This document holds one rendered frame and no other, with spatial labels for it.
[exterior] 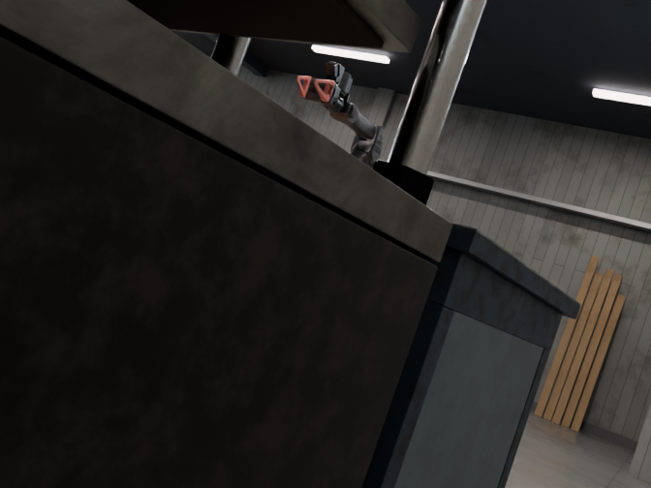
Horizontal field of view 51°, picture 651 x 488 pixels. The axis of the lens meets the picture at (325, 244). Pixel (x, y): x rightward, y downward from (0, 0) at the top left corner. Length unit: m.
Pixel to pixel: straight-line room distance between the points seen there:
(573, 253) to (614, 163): 1.31
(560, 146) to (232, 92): 9.46
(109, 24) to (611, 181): 9.38
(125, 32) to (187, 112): 0.08
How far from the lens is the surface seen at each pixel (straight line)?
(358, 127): 2.36
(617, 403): 9.34
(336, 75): 2.19
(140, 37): 0.54
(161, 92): 0.55
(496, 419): 1.49
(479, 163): 10.14
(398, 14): 0.97
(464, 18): 1.02
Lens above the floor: 0.64
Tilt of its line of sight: 3 degrees up
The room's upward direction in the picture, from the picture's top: 20 degrees clockwise
